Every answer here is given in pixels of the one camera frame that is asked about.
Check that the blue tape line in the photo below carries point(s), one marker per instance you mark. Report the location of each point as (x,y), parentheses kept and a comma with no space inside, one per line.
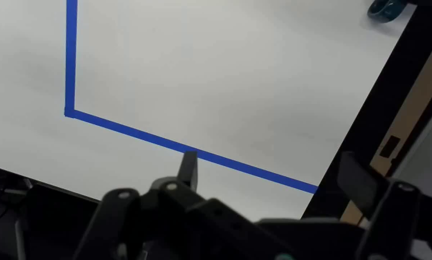
(70,72)

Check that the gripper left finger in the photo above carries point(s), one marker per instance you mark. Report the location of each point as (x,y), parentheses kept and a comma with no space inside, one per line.
(172,202)

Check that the teal cup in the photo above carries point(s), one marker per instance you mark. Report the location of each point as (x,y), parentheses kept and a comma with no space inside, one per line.
(384,9)

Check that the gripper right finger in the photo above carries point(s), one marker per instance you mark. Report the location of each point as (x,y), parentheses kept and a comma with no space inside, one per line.
(389,209)

